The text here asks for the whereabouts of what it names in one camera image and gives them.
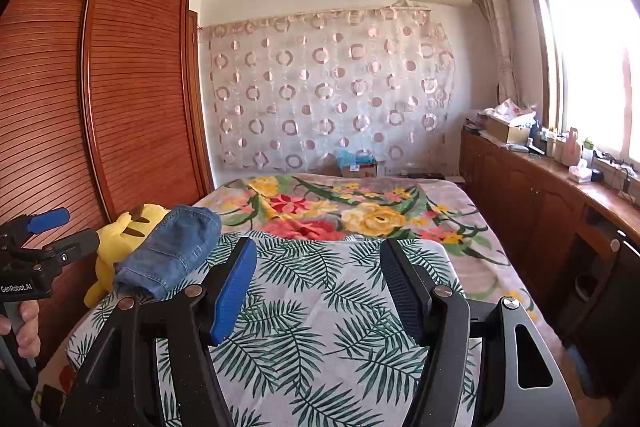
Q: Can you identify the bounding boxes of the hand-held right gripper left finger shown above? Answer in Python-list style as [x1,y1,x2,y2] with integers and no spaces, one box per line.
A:
[60,236,258,427]

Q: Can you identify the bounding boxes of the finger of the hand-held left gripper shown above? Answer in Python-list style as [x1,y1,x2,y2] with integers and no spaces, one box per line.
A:
[42,228,101,266]
[0,207,71,248]

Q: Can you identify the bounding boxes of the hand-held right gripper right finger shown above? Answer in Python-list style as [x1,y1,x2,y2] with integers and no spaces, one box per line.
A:
[378,238,581,427]

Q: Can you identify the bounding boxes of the blue denim pants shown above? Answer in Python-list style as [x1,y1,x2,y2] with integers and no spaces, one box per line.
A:
[113,204,223,302]

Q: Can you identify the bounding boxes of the person's left hand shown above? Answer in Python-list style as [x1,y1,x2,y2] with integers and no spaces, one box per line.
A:
[0,301,41,361]

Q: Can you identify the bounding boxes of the yellow plush toy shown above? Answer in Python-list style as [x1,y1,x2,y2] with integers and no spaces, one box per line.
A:
[83,203,171,308]

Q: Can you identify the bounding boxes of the leaf-print bed sheet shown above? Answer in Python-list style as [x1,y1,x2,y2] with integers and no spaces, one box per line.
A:
[65,231,482,427]

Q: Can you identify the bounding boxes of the floral blanket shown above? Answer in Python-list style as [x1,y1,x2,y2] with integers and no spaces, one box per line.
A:
[192,174,551,339]

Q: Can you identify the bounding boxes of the wooden slatted wardrobe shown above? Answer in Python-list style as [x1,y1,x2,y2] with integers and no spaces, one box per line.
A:
[0,0,216,358]

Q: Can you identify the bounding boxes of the cardboard box with blue bag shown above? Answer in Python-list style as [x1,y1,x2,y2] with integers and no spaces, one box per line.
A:
[335,148,379,179]

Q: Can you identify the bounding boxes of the wooden counter cabinet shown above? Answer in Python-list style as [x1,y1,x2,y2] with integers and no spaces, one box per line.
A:
[458,129,640,358]

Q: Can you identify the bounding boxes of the dark waste bin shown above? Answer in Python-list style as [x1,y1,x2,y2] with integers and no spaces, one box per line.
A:
[574,274,596,301]

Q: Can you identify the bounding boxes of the white pink plastic bag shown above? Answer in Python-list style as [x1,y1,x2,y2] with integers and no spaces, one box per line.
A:
[482,98,537,123]

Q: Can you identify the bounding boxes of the circle-patterned sheer curtain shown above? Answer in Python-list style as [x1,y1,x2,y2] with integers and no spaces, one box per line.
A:
[198,6,456,173]

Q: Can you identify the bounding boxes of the pink bottle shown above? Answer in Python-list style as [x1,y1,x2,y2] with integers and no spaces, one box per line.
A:
[559,126,581,166]

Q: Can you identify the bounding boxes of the power strip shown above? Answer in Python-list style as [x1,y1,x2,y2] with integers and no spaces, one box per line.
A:
[592,154,636,178]

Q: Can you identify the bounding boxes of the beige window curtain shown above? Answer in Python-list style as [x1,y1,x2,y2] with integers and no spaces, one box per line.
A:
[473,0,521,106]

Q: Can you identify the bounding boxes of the window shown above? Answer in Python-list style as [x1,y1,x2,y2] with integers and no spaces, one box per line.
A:
[519,0,640,174]

